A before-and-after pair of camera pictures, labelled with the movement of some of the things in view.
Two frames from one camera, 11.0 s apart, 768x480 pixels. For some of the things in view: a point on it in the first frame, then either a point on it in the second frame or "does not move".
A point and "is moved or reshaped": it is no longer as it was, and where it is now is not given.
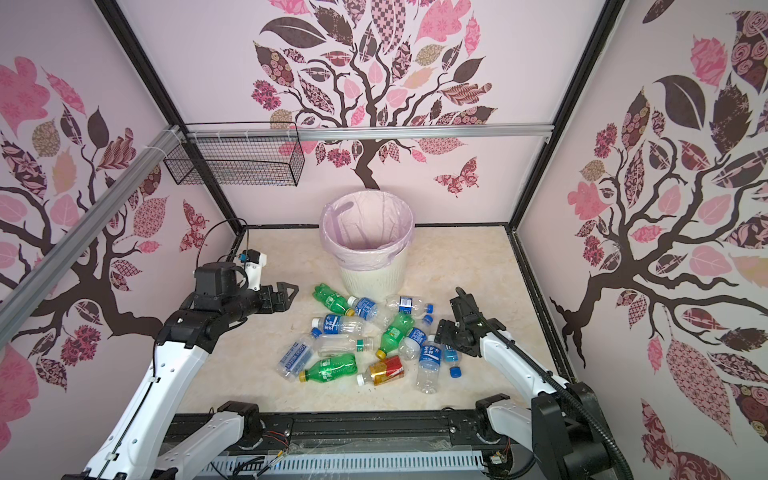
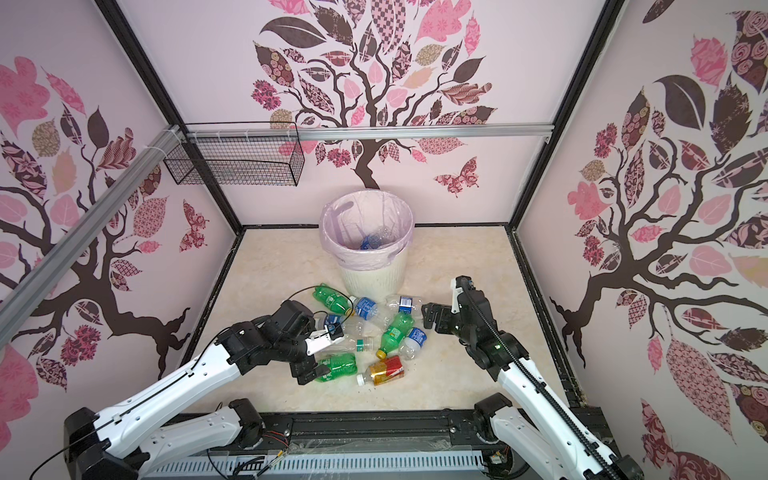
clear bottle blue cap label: (403, 304) does not move
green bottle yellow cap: (396, 332) does not move
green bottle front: (330, 369) does not move
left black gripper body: (266, 300) -> (304, 369)
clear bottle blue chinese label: (332, 324) does not move
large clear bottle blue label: (293, 359) is moved or reshaped
